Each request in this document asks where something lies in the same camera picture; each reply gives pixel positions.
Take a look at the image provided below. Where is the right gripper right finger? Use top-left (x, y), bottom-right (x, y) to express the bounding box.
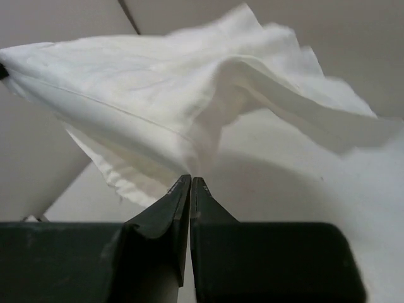
top-left (190, 177), bottom-right (367, 302)

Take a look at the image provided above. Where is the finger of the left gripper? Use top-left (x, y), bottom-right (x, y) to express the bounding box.
top-left (0, 64), bottom-right (8, 79)

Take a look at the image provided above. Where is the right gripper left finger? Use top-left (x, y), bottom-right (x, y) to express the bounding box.
top-left (1, 175), bottom-right (191, 302)

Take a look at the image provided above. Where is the white pleated skirt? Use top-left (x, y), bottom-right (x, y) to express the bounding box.
top-left (1, 4), bottom-right (403, 207)

